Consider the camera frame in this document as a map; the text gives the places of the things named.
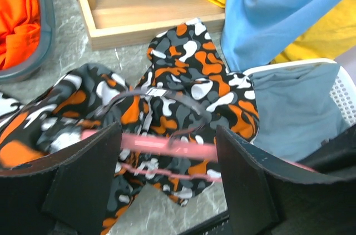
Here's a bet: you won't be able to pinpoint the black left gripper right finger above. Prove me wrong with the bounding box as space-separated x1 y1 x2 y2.
216 126 355 234

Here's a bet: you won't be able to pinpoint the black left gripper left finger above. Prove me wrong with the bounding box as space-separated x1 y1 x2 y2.
1 123 122 234

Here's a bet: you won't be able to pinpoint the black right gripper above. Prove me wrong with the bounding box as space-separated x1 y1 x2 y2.
300 126 355 174

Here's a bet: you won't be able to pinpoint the pink hanger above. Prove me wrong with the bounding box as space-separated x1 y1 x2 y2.
80 89 315 183

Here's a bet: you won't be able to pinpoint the camouflage patterned shorts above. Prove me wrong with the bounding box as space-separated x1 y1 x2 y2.
1 19 259 234

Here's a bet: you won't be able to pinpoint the yellow shorts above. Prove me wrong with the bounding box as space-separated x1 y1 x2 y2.
207 0 355 64

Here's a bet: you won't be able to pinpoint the light blue shorts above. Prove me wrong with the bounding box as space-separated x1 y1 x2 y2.
221 0 341 71

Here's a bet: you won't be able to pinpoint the orange shorts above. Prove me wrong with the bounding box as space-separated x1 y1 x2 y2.
1 0 41 70

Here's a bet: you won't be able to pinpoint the white laundry basket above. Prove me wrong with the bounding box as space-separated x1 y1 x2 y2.
243 58 355 126

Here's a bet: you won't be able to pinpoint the grey-blue cloth in basket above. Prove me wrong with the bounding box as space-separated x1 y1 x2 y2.
250 63 350 162

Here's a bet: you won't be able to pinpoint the wooden clothes rack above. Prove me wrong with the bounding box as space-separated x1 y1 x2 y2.
78 0 225 50

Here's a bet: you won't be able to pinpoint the teal plastic bin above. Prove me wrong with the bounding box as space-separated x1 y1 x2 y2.
1 0 56 84

